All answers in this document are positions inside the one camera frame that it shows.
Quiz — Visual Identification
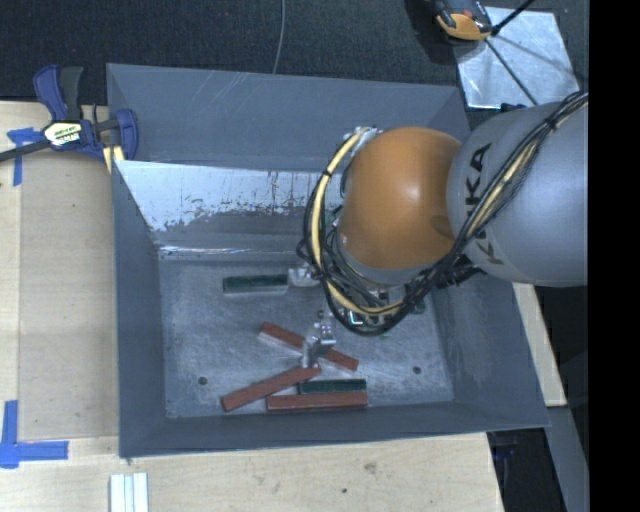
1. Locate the grey metal bin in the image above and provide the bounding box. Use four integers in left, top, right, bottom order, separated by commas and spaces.
105, 63, 552, 459

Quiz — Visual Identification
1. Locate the dark green flat block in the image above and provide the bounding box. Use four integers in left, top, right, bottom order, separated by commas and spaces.
222, 273, 290, 298
297, 378, 368, 396

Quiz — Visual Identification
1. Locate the pale wood flat board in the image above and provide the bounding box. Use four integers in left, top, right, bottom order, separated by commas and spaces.
18, 149, 121, 442

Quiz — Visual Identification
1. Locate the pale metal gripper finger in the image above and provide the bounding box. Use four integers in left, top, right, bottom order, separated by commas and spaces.
300, 322, 338, 368
288, 267, 321, 289

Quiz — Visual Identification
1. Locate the red-brown flat block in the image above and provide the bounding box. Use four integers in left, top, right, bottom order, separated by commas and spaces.
257, 320, 361, 373
265, 391, 370, 414
220, 365, 323, 413

